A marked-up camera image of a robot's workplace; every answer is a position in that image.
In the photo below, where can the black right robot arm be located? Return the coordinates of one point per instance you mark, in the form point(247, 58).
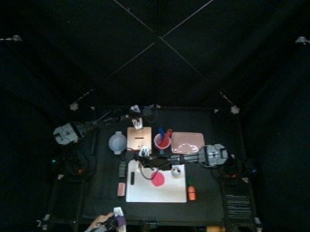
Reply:
point(212, 155)

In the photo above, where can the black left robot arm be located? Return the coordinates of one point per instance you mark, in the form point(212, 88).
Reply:
point(73, 131)

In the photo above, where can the pink flat dough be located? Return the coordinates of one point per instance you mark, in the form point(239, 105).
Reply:
point(158, 179)

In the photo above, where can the white cloud-shaped cutter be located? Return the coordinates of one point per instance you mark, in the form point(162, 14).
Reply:
point(187, 148)

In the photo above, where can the person's hand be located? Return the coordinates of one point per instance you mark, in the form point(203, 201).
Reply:
point(101, 220)

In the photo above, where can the red plastic cup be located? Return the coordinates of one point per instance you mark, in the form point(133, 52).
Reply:
point(162, 144)

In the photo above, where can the small grey round toy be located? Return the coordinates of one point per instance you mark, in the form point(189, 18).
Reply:
point(177, 172)

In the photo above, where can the blue toy utensil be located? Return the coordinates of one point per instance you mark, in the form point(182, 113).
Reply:
point(161, 134)

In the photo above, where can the dark grey rectangular block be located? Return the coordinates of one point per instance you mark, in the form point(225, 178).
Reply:
point(122, 169)

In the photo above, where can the red toy utensil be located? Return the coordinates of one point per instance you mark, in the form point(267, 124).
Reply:
point(168, 135)

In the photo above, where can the white cutting board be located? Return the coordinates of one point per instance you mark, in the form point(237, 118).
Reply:
point(161, 190)

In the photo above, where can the pink square tray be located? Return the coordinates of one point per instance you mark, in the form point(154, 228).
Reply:
point(188, 139)

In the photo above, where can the pink rectangular block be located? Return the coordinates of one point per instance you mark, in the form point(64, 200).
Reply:
point(122, 189)

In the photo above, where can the orange toy carrot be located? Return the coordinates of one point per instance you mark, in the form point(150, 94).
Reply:
point(192, 192)

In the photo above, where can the silver frame bracket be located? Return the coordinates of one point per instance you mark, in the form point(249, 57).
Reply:
point(15, 38)
point(235, 109)
point(303, 40)
point(74, 106)

